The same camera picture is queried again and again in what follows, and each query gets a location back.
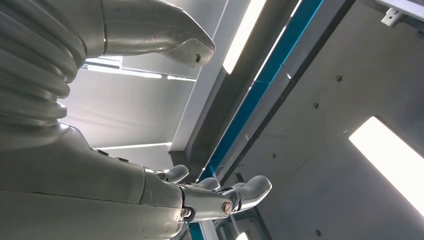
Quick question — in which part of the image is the long ceiling light strip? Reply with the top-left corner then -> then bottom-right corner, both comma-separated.
222,0 -> 268,75

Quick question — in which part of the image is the wide ceiling light panel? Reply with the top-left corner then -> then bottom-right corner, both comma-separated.
348,115 -> 424,218

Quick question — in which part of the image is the small metal ceiling bracket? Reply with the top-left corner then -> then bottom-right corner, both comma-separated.
380,8 -> 403,27

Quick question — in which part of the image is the white ceiling rail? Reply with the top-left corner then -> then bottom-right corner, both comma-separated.
375,0 -> 424,21

